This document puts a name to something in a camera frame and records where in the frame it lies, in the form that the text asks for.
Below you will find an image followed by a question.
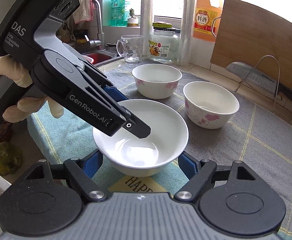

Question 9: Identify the glass mug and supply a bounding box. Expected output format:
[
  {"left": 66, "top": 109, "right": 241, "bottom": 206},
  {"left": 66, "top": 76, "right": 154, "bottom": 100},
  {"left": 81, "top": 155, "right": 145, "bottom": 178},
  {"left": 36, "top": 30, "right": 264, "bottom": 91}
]
[{"left": 116, "top": 35, "right": 144, "bottom": 63}]

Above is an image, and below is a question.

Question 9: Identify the wooden cutting board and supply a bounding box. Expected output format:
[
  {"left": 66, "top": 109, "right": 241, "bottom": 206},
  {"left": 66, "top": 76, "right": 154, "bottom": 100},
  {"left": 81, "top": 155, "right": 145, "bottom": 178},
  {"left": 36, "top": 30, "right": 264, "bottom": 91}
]
[{"left": 210, "top": 0, "right": 292, "bottom": 90}]

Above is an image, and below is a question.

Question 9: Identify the grey checked table mat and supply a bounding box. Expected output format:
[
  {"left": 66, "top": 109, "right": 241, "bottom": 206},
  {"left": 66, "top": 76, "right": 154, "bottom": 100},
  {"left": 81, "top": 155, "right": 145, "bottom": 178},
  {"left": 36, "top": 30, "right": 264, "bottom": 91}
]
[{"left": 27, "top": 64, "right": 292, "bottom": 239}]

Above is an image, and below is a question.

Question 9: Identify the floral bowl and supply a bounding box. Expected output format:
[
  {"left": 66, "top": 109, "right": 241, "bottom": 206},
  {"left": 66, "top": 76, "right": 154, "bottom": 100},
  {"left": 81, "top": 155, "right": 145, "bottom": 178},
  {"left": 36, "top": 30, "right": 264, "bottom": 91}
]
[
  {"left": 132, "top": 63, "right": 182, "bottom": 99},
  {"left": 183, "top": 81, "right": 240, "bottom": 129}
]

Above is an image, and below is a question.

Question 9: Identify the glass jar yellow lid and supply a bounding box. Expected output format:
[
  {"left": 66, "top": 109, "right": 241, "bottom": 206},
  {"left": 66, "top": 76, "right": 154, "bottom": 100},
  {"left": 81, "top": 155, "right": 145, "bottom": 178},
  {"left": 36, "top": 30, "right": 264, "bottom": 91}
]
[{"left": 148, "top": 22, "right": 179, "bottom": 63}]

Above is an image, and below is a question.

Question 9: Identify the red basin in sink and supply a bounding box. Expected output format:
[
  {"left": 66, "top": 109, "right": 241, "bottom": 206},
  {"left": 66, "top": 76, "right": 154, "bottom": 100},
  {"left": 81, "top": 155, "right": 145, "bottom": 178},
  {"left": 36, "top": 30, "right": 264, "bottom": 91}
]
[{"left": 84, "top": 53, "right": 112, "bottom": 64}]

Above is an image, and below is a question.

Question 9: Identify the plain white bowl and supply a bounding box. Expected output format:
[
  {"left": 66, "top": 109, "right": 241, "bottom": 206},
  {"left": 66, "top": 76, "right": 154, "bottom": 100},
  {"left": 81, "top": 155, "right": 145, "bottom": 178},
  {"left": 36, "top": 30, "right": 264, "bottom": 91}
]
[{"left": 93, "top": 99, "right": 189, "bottom": 177}]

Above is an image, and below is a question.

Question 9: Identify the orange cooking wine jug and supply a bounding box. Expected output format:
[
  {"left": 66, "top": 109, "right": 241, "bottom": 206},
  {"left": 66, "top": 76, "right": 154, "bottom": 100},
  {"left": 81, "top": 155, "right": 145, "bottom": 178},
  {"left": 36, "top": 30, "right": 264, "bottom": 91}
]
[{"left": 193, "top": 0, "right": 223, "bottom": 43}]

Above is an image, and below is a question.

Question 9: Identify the kitchen knife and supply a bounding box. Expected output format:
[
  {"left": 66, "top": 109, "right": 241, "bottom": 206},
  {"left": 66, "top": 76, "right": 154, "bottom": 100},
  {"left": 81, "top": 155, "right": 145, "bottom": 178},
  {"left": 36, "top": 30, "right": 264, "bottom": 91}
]
[{"left": 226, "top": 61, "right": 292, "bottom": 101}]

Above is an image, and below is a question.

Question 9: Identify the gloved hand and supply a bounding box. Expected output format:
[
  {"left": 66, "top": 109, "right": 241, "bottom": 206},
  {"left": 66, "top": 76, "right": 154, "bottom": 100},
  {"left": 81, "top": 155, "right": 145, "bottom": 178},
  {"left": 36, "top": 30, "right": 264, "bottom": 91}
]
[{"left": 0, "top": 55, "right": 64, "bottom": 123}]

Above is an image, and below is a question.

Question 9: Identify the metal faucet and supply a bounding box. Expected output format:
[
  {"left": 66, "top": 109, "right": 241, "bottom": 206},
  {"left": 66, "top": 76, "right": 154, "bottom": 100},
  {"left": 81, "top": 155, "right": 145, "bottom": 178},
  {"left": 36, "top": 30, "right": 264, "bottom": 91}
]
[{"left": 84, "top": 0, "right": 105, "bottom": 53}]

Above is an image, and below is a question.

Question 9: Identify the yellow plastic bag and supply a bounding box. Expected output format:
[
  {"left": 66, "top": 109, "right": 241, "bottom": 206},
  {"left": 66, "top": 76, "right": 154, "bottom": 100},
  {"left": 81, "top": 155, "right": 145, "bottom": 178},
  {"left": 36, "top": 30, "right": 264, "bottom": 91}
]
[{"left": 0, "top": 141, "right": 23, "bottom": 176}]

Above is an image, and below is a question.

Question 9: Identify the pink cloth on faucet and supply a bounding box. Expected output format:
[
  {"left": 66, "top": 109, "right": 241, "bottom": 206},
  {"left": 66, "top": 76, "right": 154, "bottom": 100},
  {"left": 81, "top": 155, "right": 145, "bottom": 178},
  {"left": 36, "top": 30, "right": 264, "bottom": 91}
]
[{"left": 72, "top": 0, "right": 94, "bottom": 24}]

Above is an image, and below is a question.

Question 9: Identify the wire rack stand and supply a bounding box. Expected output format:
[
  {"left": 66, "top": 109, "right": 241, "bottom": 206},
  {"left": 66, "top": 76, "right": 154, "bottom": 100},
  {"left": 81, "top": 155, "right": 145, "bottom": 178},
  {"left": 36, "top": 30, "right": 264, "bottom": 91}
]
[{"left": 226, "top": 55, "right": 281, "bottom": 113}]

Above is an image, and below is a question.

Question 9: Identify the green dish soap bottle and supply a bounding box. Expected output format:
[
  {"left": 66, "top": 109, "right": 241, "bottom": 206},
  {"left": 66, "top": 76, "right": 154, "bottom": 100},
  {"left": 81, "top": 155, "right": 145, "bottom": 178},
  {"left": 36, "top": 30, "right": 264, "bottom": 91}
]
[{"left": 110, "top": 0, "right": 129, "bottom": 26}]

